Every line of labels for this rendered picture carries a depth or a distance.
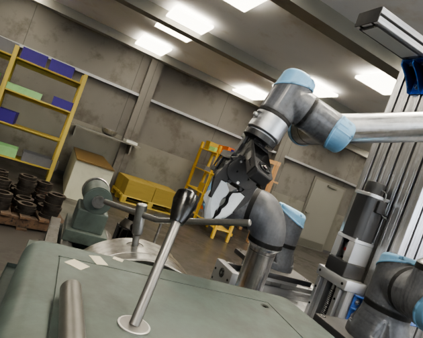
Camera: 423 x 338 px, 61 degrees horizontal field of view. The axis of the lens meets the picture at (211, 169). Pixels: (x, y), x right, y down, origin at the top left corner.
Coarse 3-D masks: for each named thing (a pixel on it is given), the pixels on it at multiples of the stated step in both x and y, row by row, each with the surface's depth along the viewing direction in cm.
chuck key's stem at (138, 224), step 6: (138, 204) 72; (144, 204) 73; (138, 210) 72; (144, 210) 72; (138, 216) 72; (138, 222) 72; (132, 228) 73; (138, 228) 72; (138, 234) 72; (132, 240) 73; (138, 240) 73
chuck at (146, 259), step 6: (126, 258) 66; (132, 258) 66; (138, 258) 66; (144, 258) 67; (150, 258) 68; (150, 264) 67; (168, 264) 69; (174, 264) 72; (174, 270) 68; (180, 270) 70
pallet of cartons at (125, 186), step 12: (120, 180) 816; (132, 180) 771; (144, 180) 851; (120, 192) 782; (132, 192) 775; (144, 192) 787; (156, 192) 801; (168, 192) 814; (132, 204) 779; (156, 204) 805; (168, 204) 819
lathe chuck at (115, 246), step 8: (112, 240) 75; (120, 240) 75; (128, 240) 75; (144, 240) 78; (88, 248) 74; (96, 248) 72; (104, 248) 71; (112, 248) 71; (120, 248) 70; (128, 248) 71; (136, 248) 71; (144, 248) 72; (152, 248) 74; (168, 256) 75; (176, 264) 73
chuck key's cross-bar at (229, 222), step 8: (104, 200) 77; (120, 208) 75; (128, 208) 74; (144, 216) 72; (152, 216) 71; (184, 224) 68; (192, 224) 66; (200, 224) 66; (208, 224) 65; (216, 224) 64; (224, 224) 63; (232, 224) 62; (240, 224) 62; (248, 224) 61
